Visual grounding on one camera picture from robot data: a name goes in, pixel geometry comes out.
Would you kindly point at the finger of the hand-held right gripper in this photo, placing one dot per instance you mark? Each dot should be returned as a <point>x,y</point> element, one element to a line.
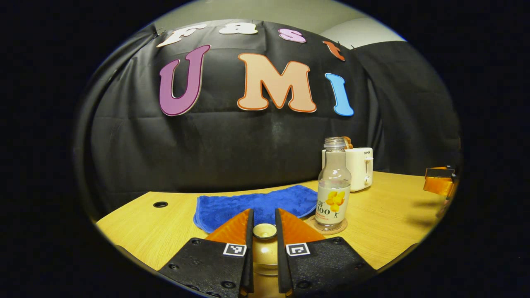
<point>439,184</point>

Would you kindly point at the toast slice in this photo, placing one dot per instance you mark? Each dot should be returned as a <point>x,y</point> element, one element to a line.
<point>348,143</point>

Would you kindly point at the white toaster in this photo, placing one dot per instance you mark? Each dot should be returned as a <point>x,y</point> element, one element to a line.
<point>360,165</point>

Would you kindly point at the clear water bottle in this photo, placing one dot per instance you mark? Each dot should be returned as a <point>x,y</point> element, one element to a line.
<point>333,182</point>

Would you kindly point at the black backdrop cloth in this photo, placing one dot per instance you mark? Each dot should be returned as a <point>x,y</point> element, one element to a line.
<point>165,145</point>

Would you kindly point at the blue towel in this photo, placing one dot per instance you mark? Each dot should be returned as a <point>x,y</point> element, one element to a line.
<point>248,203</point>

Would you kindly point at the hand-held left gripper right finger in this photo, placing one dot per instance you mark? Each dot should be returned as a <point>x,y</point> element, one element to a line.
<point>282,269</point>

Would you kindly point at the yellow teacup lid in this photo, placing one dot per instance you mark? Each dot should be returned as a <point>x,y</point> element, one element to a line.
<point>265,250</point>

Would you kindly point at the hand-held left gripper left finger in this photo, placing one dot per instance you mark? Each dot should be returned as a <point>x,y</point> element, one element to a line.
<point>250,265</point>

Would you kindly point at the round brown coaster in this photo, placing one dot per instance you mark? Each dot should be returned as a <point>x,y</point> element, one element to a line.
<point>342,227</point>

